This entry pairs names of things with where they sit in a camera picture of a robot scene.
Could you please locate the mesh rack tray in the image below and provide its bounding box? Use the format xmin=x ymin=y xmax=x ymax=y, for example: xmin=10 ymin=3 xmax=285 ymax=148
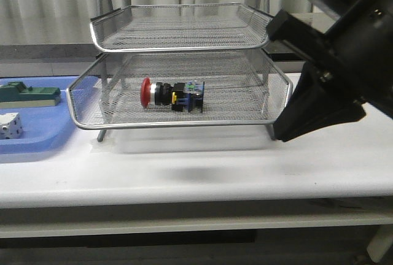
xmin=88 ymin=2 xmax=275 ymax=54
xmin=67 ymin=49 xmax=292 ymax=129

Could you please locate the red emergency stop button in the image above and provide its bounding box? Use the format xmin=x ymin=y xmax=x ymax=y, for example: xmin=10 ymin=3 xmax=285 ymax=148
xmin=140 ymin=77 xmax=205 ymax=113

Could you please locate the blue plastic tray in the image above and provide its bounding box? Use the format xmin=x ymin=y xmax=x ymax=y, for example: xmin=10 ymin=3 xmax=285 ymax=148
xmin=0 ymin=75 xmax=102 ymax=164

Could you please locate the green terminal block module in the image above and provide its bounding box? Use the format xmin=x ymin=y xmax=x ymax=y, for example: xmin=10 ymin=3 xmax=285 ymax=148
xmin=1 ymin=81 xmax=61 ymax=109

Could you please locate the silver wire rack frame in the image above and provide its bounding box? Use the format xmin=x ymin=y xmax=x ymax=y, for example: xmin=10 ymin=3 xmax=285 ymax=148
xmin=93 ymin=0 xmax=278 ymax=143

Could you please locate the white grey connector block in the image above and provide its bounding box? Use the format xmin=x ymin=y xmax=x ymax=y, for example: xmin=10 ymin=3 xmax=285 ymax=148
xmin=1 ymin=112 xmax=23 ymax=140

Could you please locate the grey stone counter ledge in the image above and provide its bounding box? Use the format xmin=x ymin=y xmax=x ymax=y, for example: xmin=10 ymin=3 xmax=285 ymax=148
xmin=0 ymin=11 xmax=393 ymax=78

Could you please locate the white table leg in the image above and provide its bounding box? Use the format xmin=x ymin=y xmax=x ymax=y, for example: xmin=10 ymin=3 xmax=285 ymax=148
xmin=367 ymin=225 xmax=392 ymax=263

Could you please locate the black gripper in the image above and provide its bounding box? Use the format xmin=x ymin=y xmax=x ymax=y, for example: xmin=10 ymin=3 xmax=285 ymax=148
xmin=267 ymin=0 xmax=392 ymax=142

